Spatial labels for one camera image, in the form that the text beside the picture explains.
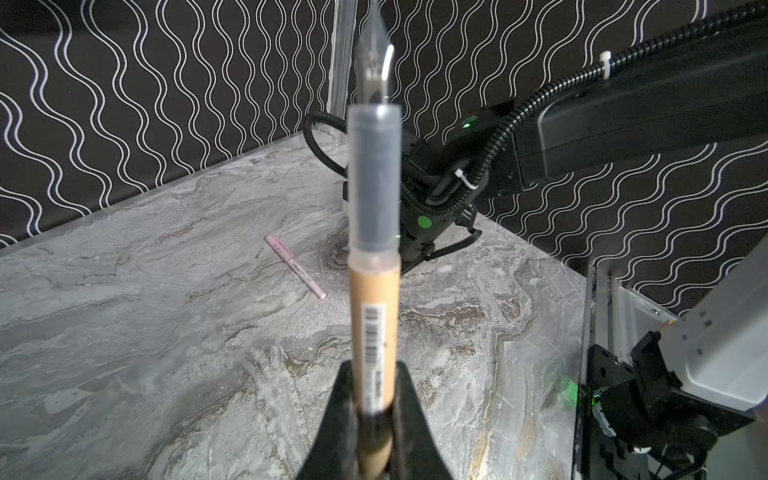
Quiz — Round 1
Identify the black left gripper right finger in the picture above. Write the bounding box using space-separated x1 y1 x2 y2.
389 361 453 480

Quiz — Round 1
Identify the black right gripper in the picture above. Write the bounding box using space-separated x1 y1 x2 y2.
398 202 480 275

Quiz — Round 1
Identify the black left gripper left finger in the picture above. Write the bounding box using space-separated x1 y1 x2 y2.
296 361 359 480

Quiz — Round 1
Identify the tan fountain pen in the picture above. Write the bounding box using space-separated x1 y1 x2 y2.
347 1 402 479

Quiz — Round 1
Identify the thin pink pen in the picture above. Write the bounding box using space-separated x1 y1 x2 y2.
265 234 327 300

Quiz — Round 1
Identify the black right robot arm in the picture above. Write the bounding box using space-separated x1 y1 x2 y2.
363 1 767 479

